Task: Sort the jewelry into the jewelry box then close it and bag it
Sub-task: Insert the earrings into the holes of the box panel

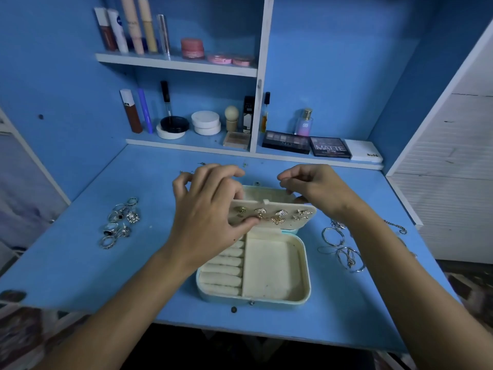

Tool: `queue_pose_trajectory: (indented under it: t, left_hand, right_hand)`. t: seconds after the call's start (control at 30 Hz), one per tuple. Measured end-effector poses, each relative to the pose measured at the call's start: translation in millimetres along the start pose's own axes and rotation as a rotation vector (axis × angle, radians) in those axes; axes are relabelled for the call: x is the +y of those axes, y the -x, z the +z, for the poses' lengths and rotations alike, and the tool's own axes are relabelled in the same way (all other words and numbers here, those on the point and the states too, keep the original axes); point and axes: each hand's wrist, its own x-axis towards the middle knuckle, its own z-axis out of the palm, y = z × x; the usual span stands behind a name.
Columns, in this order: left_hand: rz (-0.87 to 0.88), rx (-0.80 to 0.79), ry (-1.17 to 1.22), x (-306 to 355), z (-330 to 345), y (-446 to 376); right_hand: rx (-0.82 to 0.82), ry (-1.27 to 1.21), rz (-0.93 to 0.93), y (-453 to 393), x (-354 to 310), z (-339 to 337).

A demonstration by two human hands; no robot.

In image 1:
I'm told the person's left hand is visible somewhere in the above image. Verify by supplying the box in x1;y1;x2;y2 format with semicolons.
165;164;260;273

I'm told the person's right hand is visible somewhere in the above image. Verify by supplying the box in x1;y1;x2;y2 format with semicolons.
277;164;372;225

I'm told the pile of silver rings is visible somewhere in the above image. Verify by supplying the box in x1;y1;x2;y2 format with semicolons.
99;197;142;250

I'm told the pile of silver bracelets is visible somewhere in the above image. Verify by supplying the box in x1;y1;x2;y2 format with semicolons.
319;218;409;274

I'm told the cream jewellery box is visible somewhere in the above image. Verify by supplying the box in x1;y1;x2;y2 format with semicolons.
195;184;318;307

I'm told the person's left forearm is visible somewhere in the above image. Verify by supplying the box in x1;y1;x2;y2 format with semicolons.
34;254;203;370

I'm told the person's right forearm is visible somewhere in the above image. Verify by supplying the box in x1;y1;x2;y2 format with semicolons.
343;204;493;370

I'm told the white flat box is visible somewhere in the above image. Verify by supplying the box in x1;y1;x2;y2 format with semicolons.
344;139;384;164

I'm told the person's dark clothing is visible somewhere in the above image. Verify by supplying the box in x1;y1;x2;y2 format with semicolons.
123;323;378;370

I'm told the black lettered eyeshadow palette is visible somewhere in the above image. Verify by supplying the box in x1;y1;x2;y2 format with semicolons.
310;136;352;159

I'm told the dark eyeshadow palette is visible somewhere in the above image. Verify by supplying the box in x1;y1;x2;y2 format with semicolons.
262;131;311;155

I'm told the small pink perfume bottle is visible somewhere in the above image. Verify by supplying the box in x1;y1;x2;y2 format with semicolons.
296;108;314;137

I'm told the square brown powder compact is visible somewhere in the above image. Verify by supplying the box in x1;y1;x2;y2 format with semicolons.
222;131;252;151

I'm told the thin dark cosmetic bottle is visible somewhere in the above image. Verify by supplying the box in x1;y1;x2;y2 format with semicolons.
261;91;271;133

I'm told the white round cream jar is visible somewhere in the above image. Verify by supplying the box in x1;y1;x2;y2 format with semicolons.
191;110;222;136

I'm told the white bowl black inside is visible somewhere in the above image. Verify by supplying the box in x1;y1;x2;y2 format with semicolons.
156;116;191;140

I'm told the black cosmetic bottle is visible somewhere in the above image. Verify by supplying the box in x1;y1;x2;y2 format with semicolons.
243;95;255;133

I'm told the beige makeup sponge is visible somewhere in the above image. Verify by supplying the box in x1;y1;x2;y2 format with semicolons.
224;105;240;133

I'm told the white slatted cabinet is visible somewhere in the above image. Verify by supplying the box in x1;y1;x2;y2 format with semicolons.
385;19;493;264

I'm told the blue cosmetic tube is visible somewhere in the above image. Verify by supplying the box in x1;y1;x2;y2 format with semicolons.
138;88;155;134

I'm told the black makeup brush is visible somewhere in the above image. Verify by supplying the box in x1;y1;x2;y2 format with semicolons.
160;81;173;119

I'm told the brown lipstick tube white cap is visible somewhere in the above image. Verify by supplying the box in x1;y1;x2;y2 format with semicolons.
119;88;144;134

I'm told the white shelf unit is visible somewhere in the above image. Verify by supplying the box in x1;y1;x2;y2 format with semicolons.
96;0;385;171

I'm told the pink round jar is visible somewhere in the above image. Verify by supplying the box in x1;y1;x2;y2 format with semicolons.
181;38;206;60

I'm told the white framed marbled panel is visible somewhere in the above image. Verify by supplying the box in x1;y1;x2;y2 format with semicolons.
0;107;72;259

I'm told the short beige cosmetic tube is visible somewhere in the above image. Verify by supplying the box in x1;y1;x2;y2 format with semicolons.
137;0;159;54

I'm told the white tube blue label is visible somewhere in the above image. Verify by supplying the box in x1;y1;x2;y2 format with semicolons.
107;9;129;54

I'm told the tall beige cosmetic tube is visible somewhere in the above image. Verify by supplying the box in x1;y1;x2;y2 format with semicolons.
119;0;146;56

